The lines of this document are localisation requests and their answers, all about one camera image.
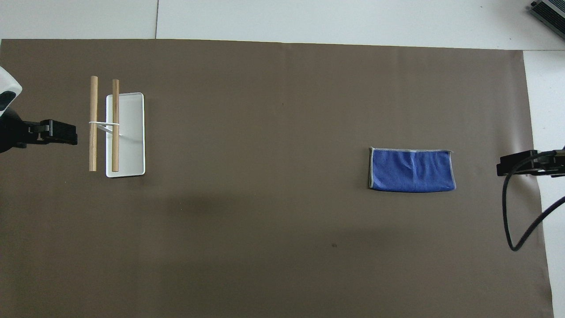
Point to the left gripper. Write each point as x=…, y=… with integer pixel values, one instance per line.
x=9, y=132

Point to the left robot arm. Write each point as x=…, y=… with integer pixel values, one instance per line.
x=8, y=84

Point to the blue towel with grey trim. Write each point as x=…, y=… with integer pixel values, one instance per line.
x=410, y=171

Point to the white rack with wooden bars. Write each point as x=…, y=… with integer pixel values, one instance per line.
x=128, y=132

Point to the grey ribbed metal box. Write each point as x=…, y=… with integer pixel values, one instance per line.
x=551, y=13

